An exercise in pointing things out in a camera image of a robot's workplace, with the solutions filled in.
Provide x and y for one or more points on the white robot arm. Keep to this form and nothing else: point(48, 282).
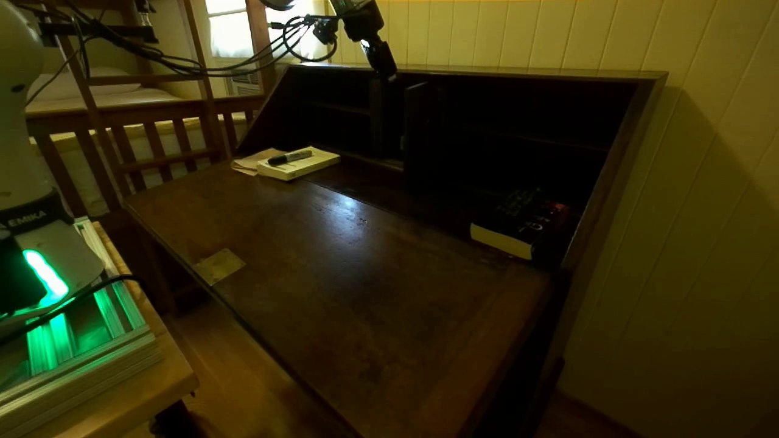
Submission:
point(14, 121)

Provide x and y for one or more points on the small paper label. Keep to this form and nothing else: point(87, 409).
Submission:
point(219, 265)

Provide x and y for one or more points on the white mattress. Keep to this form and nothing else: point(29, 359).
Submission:
point(98, 92)

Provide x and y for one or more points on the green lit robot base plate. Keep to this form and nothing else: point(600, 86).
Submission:
point(74, 331)

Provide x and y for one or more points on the brown paper envelope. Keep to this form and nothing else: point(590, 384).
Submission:
point(247, 163)

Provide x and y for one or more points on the bright window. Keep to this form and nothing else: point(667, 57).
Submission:
point(232, 33)

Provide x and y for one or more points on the dark wooden secretary desk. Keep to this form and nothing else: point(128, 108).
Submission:
point(365, 306)

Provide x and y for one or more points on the black calculator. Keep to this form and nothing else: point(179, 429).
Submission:
point(527, 214)

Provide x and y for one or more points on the wooden bunk ladder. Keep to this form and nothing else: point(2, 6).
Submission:
point(86, 87)

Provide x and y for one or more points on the black metal bar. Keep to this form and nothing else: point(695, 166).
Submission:
point(123, 34)

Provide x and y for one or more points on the black grey marker pen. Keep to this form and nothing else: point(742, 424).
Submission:
point(288, 156)

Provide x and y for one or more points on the white flat box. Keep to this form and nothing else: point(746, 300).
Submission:
point(499, 242)

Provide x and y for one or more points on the white book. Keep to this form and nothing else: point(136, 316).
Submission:
point(311, 166)

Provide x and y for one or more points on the white window air conditioner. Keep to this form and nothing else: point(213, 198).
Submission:
point(241, 81)

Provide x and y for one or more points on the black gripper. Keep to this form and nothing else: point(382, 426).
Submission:
point(355, 17)

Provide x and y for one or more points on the light wooden side table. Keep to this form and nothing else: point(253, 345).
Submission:
point(147, 389)

